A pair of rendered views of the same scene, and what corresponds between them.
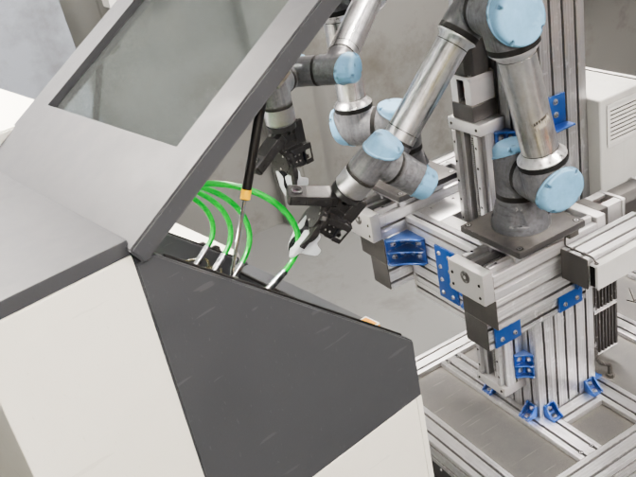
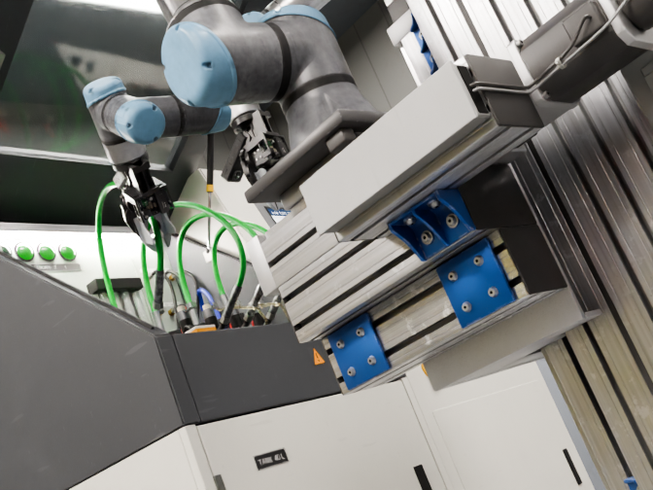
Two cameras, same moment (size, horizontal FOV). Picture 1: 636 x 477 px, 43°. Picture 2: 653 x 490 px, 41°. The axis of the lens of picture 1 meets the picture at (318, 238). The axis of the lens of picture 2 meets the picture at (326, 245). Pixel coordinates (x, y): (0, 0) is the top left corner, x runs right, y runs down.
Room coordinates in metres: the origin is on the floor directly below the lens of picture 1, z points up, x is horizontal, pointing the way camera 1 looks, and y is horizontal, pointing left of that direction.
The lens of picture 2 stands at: (1.33, -1.59, 0.58)
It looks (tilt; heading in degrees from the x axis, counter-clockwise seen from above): 16 degrees up; 68
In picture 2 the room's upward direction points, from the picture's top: 22 degrees counter-clockwise
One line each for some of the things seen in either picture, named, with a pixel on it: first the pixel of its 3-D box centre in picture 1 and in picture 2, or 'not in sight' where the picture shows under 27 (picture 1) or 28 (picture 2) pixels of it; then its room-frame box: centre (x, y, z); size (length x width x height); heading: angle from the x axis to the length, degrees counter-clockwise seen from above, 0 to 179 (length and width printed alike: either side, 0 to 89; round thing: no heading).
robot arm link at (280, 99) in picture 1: (273, 84); not in sight; (1.92, 0.03, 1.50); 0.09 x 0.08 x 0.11; 153
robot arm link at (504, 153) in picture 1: (518, 164); (298, 58); (1.83, -0.52, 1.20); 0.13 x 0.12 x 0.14; 14
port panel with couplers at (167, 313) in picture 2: not in sight; (171, 308); (1.73, 0.60, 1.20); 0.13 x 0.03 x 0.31; 35
